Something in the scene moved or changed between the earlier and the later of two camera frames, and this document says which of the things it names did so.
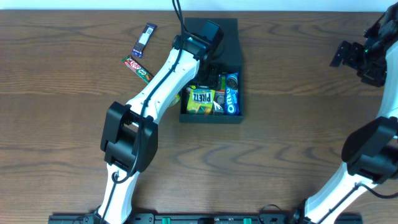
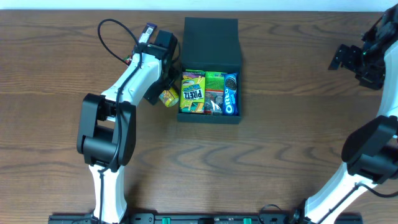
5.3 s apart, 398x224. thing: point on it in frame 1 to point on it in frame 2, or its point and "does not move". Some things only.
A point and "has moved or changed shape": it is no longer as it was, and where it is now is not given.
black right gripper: (351, 55) does not move
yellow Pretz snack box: (200, 101) has moved or changed shape
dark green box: (230, 62) does not move
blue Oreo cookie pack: (232, 104) does not move
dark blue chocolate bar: (143, 39) does not move
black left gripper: (207, 76) to (168, 83)
